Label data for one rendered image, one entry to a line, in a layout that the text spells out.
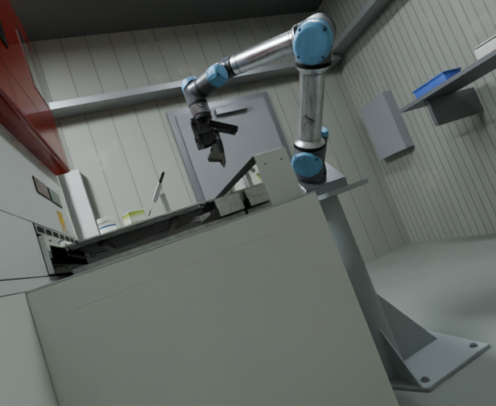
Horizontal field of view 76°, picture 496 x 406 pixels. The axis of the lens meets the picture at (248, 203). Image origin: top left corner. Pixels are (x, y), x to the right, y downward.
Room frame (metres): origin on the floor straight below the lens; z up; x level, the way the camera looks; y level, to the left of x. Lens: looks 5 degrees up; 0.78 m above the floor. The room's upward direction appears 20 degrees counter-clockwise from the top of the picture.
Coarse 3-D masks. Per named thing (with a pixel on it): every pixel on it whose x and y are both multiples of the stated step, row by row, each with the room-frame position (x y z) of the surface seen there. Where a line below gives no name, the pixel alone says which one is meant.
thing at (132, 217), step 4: (128, 212) 1.28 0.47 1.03; (132, 212) 1.29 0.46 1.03; (136, 212) 1.31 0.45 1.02; (140, 212) 1.32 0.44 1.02; (124, 216) 1.31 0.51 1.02; (128, 216) 1.29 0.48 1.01; (132, 216) 1.29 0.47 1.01; (136, 216) 1.30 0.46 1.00; (140, 216) 1.31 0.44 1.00; (144, 216) 1.33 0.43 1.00; (124, 220) 1.32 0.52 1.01; (128, 220) 1.29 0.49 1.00; (132, 220) 1.28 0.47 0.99; (136, 220) 1.30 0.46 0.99; (140, 220) 1.31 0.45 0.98; (128, 224) 1.30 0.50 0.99
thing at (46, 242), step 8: (40, 240) 0.71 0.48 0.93; (48, 240) 0.75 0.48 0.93; (56, 240) 0.82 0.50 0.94; (40, 248) 0.71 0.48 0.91; (48, 248) 0.73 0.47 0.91; (56, 248) 0.83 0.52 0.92; (48, 256) 0.72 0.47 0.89; (48, 264) 0.71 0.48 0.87; (56, 264) 0.75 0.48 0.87; (64, 264) 0.82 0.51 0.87; (72, 264) 0.90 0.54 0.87; (80, 264) 1.00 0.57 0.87; (48, 272) 0.71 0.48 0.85; (56, 272) 0.73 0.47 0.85; (64, 272) 0.80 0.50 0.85
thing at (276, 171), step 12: (264, 156) 0.80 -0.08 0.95; (276, 156) 0.81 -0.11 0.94; (264, 168) 0.80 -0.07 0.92; (276, 168) 0.81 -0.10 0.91; (288, 168) 0.82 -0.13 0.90; (264, 180) 0.79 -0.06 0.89; (276, 180) 0.80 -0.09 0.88; (288, 180) 0.81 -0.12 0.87; (276, 192) 0.80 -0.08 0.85; (288, 192) 0.81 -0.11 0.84; (300, 192) 0.82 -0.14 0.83
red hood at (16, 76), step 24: (0, 0) 0.86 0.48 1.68; (0, 24) 0.75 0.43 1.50; (0, 48) 0.69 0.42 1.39; (24, 48) 0.99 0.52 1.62; (0, 72) 0.63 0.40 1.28; (24, 72) 0.88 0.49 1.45; (0, 96) 0.61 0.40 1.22; (24, 96) 0.78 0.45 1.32; (0, 120) 0.69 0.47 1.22; (24, 120) 0.73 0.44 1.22; (48, 120) 1.02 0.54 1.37; (24, 144) 0.83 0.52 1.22; (48, 144) 0.90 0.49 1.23; (48, 168) 1.04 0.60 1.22
